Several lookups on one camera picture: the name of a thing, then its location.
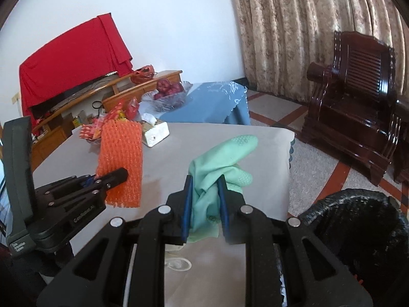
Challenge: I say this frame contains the black wicker trash basket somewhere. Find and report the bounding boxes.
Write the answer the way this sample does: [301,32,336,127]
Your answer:
[296,189,409,307]

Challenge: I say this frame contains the glass fruit bowl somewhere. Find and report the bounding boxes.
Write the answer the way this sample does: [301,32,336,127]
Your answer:
[141,81,194,112]

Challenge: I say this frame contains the black television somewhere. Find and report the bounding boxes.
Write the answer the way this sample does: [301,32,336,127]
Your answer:
[30,81,120,119]

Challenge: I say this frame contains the grey tablecloth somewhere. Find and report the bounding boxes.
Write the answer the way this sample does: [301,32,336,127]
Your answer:
[32,122,296,307]

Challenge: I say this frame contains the dark wooden armchair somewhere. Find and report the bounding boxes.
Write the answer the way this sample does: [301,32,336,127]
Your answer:
[301,30,401,186]

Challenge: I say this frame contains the wooden cabinet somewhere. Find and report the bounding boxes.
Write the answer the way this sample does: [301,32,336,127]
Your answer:
[30,70,183,171]

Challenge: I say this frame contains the green rubber glove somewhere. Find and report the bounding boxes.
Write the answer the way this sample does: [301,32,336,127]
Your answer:
[187,135,259,243]

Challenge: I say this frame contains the blue tablecloth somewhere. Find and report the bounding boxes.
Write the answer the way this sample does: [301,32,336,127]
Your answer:
[158,81,251,126]

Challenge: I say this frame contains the beige tissue pack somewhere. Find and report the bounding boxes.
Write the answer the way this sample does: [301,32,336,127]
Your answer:
[141,113,170,148]

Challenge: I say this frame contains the pile of red snack packets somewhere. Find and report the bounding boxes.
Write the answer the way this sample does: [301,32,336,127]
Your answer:
[78,97,141,141]

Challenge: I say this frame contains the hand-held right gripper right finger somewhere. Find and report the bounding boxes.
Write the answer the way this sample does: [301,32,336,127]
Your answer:
[217,176,374,307]

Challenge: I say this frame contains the red cloth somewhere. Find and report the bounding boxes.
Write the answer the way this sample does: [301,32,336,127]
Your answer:
[18,13,133,117]

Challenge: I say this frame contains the red plastic bag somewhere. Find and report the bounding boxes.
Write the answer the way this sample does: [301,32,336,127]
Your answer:
[130,65,155,84]

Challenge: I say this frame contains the beige patterned curtain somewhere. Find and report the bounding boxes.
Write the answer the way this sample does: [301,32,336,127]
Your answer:
[228,0,409,116]

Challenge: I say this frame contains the orange foam net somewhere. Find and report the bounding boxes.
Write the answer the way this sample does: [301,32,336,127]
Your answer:
[97,120,143,208]

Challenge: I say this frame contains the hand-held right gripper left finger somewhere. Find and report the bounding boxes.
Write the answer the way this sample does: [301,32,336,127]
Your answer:
[37,174,194,307]

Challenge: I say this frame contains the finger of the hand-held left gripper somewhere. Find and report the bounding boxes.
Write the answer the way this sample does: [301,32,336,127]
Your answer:
[47,168,129,207]
[36,174,97,194]

